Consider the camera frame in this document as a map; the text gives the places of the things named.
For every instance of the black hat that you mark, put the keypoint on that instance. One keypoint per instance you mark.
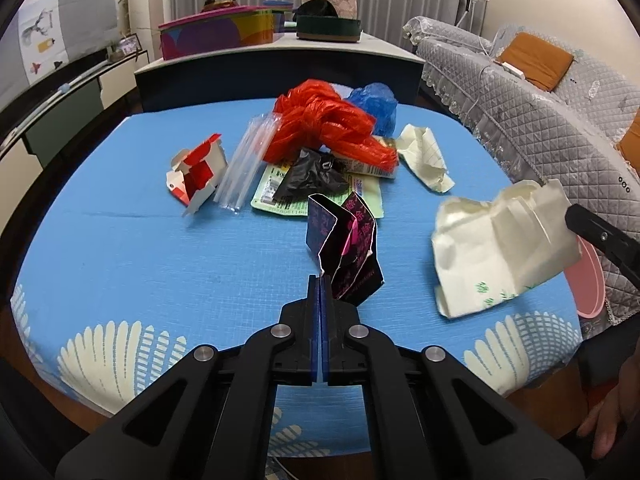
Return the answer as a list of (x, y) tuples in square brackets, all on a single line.
[(316, 8)]

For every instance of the cream paper bag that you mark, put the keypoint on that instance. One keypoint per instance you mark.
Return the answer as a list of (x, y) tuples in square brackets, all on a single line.
[(486, 253)]

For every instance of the grey covered television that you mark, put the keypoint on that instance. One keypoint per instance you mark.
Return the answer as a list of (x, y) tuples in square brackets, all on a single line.
[(47, 34)]

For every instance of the red white torn carton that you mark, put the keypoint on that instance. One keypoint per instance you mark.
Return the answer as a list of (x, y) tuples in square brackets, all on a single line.
[(195, 174)]

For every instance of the clear plastic bag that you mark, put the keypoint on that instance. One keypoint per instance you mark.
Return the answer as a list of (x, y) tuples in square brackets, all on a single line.
[(232, 190)]

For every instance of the lined paper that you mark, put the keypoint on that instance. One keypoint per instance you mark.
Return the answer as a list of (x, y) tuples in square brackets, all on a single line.
[(418, 147)]

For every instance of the blue plastic bag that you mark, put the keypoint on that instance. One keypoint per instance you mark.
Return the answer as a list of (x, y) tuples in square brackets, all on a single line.
[(378, 101)]

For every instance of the colourful storage box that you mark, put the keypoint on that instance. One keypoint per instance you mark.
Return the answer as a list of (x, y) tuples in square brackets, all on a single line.
[(222, 29)]

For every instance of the person right hand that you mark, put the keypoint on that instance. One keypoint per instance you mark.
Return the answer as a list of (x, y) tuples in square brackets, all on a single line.
[(621, 404)]

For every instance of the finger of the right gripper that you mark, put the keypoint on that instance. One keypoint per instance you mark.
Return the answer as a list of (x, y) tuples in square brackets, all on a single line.
[(618, 247)]

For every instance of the orange cushion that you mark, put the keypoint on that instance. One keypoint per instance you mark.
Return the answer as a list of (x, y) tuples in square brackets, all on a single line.
[(543, 64), (629, 145)]

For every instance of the dark green round bowl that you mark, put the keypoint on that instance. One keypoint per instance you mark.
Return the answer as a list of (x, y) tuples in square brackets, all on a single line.
[(328, 28)]

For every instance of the white top coffee table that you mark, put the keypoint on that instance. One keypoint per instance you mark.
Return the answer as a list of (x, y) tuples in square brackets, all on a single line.
[(269, 70)]

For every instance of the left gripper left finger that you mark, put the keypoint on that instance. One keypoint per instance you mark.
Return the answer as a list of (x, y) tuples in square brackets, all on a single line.
[(209, 416)]

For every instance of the red plastic bag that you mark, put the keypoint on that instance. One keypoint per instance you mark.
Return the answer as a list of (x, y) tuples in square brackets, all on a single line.
[(313, 115)]

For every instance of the blue patterned tablecloth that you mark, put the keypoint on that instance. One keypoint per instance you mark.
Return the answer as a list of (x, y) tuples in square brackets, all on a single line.
[(120, 283)]

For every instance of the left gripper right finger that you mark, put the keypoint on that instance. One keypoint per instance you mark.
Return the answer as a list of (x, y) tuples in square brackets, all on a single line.
[(429, 416)]

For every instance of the tv cabinet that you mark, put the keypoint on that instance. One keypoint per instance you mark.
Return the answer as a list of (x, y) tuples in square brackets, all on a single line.
[(33, 143)]

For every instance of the green snack wrapper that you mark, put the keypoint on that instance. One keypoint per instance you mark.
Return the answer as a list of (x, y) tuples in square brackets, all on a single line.
[(367, 187)]

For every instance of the pink trash bin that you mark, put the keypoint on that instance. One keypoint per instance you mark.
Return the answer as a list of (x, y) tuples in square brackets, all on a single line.
[(586, 281)]

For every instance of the dark pink-printed carton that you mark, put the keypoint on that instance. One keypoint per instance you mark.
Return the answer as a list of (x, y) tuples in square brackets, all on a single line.
[(343, 239)]

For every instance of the grey quilted sofa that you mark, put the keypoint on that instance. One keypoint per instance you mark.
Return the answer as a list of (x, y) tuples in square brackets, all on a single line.
[(567, 134)]

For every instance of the black plastic bag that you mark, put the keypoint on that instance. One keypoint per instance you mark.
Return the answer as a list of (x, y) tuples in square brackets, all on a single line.
[(313, 172)]

